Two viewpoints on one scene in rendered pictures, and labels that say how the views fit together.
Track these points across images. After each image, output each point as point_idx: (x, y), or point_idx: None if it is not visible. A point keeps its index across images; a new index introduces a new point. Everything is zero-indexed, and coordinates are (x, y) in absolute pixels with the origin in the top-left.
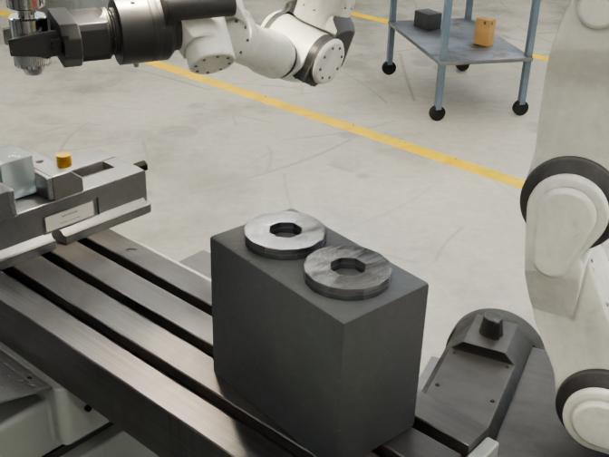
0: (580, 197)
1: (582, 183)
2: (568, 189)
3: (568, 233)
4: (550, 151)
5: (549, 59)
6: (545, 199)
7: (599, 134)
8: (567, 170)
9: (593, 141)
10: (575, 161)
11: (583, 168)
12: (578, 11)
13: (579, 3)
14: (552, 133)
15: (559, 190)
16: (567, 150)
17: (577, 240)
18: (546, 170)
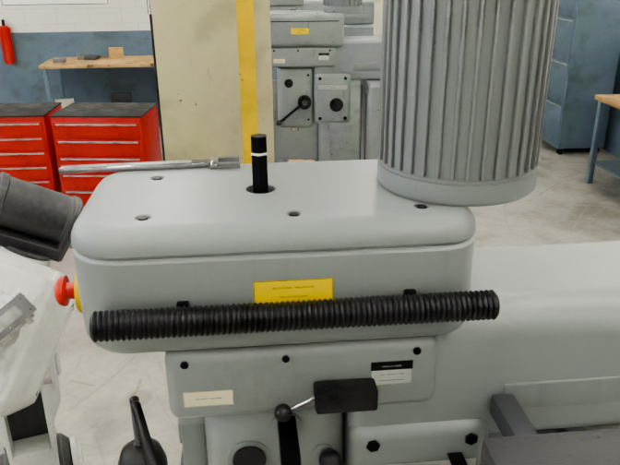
0: (79, 443)
1: (75, 438)
2: (78, 446)
3: (83, 462)
4: (57, 450)
5: (58, 405)
6: (81, 459)
7: (53, 422)
8: (67, 445)
9: (54, 427)
10: (62, 440)
11: (65, 438)
12: (60, 370)
13: (59, 366)
14: (55, 441)
15: (79, 449)
16: (56, 442)
17: (83, 461)
18: (66, 455)
